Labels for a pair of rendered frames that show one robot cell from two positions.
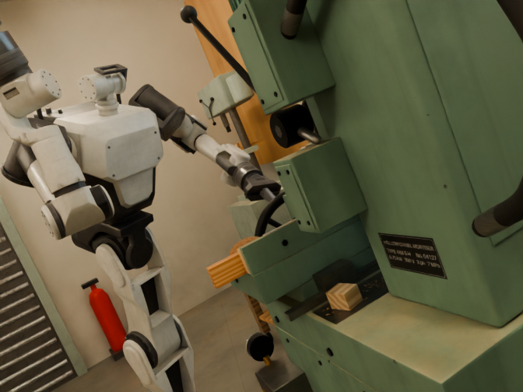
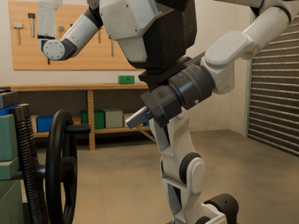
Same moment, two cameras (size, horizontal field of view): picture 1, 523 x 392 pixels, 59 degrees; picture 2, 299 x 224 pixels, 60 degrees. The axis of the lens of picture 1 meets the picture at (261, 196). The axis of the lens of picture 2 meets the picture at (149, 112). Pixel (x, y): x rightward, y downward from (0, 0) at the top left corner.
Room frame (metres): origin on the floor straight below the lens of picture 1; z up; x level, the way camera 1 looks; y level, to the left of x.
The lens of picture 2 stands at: (1.56, -0.61, 1.05)
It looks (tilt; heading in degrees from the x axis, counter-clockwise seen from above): 9 degrees down; 100
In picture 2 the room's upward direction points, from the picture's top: straight up
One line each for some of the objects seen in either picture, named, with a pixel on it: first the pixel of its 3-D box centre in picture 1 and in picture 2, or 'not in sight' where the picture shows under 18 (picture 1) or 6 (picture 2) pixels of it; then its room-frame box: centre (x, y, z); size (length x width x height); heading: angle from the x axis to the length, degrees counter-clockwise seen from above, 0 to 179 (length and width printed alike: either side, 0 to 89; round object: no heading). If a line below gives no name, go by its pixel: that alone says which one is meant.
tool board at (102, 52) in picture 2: not in sight; (87, 38); (-0.02, 3.02, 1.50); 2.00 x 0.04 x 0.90; 26
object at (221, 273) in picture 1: (334, 214); not in sight; (0.91, -0.12, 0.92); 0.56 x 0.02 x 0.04; 109
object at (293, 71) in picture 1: (279, 52); not in sight; (0.67, -0.10, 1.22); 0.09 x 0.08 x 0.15; 19
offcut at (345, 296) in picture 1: (344, 296); not in sight; (0.76, -0.06, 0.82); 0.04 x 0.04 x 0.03; 35
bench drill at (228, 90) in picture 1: (262, 181); not in sight; (3.32, -0.05, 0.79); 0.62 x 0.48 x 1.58; 24
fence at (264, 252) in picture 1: (375, 194); not in sight; (0.90, -0.21, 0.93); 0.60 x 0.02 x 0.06; 109
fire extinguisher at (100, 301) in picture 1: (107, 316); not in sight; (3.34, 1.41, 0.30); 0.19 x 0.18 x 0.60; 26
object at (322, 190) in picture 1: (318, 186); not in sight; (0.70, -0.09, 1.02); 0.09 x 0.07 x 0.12; 109
